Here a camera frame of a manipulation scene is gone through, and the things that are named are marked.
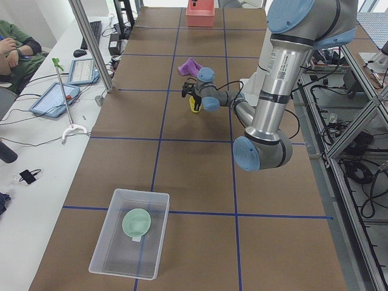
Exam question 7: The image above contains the yellow plastic cup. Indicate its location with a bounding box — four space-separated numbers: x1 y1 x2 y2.
189 96 201 113

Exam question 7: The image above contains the black computer mouse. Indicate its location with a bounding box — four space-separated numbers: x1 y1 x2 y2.
73 49 87 58

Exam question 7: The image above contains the green plastic bowl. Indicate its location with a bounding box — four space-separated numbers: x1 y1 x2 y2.
122 208 151 239

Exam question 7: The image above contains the purple microfiber cloth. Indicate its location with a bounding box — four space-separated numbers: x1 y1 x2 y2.
178 58 202 78

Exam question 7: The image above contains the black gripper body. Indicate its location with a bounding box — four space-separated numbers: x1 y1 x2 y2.
192 83 202 103

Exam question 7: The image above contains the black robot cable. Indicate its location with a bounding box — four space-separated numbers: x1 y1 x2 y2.
212 63 325 140

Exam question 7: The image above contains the pink plastic bin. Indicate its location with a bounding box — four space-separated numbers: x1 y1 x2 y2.
186 0 215 27

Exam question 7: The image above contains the black keyboard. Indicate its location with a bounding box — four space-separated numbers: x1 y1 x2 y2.
81 21 102 50

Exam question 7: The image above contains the seated person green shirt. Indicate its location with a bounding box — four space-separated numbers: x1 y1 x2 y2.
1 20 45 94

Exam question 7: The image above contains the blue cased tablet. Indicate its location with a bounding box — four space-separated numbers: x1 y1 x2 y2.
29 82 81 118
67 58 99 85

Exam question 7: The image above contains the small black device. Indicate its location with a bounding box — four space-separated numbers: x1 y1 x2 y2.
19 170 36 185

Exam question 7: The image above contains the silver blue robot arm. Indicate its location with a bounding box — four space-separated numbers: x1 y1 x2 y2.
182 1 357 172

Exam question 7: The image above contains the aluminium frame rack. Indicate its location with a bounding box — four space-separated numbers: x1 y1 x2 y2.
293 26 387 290

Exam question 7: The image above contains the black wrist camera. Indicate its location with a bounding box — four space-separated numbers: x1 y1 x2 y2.
181 82 195 98

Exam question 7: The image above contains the black power adapter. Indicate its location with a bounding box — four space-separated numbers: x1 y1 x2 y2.
108 33 121 56

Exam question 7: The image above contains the aluminium frame post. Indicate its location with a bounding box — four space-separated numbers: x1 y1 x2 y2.
69 0 113 93

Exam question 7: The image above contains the blue cased tablet far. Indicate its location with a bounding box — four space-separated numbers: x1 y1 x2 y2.
67 58 99 85

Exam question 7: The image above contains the blue cased tablet near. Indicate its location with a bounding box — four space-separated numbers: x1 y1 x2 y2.
29 82 81 118

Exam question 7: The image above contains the reacher grabber tool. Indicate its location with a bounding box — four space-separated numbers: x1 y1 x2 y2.
52 58 87 145

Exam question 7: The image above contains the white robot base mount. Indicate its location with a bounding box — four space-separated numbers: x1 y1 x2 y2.
241 78 262 106

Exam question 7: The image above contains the translucent plastic storage box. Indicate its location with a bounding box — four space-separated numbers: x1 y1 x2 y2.
89 189 170 280

